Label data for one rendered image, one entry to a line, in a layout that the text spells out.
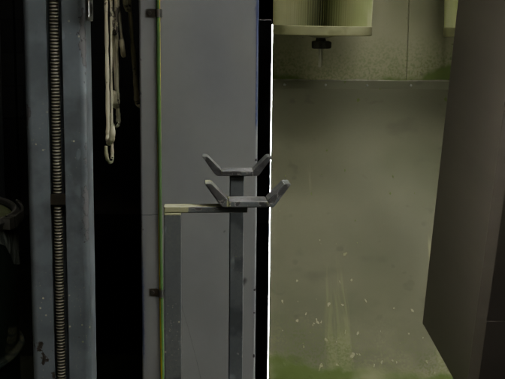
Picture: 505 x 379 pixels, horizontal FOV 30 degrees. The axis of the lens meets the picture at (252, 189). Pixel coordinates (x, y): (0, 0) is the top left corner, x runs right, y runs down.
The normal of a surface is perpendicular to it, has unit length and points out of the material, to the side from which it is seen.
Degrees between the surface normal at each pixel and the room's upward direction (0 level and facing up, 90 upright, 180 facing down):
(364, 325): 57
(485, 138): 90
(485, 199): 90
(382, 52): 90
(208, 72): 90
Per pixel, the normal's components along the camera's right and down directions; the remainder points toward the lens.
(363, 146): 0.06, -0.40
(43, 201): 0.07, 0.16
